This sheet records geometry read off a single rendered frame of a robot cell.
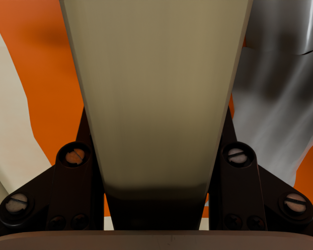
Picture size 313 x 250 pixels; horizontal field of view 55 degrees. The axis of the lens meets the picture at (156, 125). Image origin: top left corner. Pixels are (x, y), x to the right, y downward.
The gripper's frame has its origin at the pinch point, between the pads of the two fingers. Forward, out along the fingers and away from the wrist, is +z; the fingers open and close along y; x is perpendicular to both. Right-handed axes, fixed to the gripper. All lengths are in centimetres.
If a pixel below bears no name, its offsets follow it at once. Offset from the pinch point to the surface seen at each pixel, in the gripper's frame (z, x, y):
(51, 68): 6.0, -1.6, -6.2
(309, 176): 6.0, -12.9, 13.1
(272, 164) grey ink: 5.2, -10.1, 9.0
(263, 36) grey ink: 5.6, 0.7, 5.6
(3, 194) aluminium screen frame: 5.5, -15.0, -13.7
